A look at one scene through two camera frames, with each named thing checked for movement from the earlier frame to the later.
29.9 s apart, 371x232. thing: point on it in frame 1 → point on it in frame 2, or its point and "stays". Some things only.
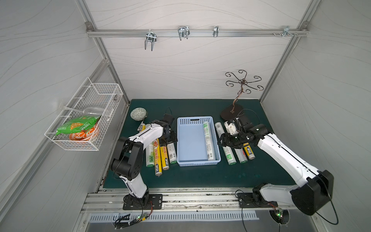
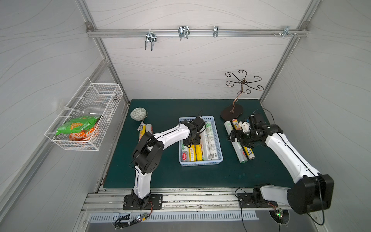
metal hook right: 286,31 stays
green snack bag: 80,124 stays
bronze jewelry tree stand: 232,111 stays
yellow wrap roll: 165,166 → 199,155
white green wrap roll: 228,153 → 184,152
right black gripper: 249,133 → 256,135
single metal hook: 215,33 stays
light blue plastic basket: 197,144 stays
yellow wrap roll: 142,127 stays
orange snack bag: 83,136 stays
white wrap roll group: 172,152 → 206,149
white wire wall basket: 85,120 stays
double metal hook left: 151,37 stays
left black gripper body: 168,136 → 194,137
